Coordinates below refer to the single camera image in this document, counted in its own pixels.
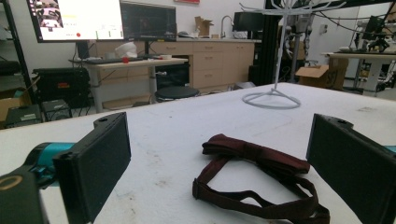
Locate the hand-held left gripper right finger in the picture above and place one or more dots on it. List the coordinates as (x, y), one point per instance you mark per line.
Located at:
(351, 165)

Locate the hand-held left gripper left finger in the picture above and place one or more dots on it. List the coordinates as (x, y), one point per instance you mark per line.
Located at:
(93, 174)

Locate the dark red bow tie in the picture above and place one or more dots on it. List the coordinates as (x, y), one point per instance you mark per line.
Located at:
(258, 174)

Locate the white metal hanger stand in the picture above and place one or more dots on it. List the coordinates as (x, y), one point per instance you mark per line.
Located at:
(280, 62)

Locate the black electronic box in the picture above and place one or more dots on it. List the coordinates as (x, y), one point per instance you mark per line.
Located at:
(23, 115)

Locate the open cardboard box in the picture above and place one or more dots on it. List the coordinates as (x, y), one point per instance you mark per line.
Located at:
(322, 76)

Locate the black equipment case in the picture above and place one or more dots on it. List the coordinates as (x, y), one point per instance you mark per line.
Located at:
(62, 85)

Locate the white work table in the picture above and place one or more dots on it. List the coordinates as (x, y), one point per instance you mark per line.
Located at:
(364, 62)

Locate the black keyboard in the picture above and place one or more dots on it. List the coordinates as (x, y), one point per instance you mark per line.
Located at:
(112, 60)

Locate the wooden standing desk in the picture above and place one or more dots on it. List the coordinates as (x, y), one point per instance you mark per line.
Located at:
(137, 67)

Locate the round black stool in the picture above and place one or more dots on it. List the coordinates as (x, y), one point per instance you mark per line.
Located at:
(176, 92)

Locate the white plastic bag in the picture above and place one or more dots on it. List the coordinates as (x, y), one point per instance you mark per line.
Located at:
(126, 49)

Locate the large lit monitor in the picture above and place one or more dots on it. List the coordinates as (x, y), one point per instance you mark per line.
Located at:
(77, 18)

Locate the dark monitor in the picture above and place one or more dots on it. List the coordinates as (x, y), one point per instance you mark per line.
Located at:
(148, 20)

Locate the wooden cabinet with drawers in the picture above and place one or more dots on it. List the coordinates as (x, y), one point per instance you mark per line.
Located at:
(214, 62)

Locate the black monitor on counter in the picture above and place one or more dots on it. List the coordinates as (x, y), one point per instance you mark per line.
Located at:
(248, 21)

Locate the small cardboard box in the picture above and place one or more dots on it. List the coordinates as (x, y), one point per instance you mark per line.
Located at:
(203, 26)

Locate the metal faucet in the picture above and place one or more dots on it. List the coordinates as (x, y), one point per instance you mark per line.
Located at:
(225, 26)

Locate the black metal frame post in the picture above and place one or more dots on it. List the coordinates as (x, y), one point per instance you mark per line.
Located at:
(269, 43)

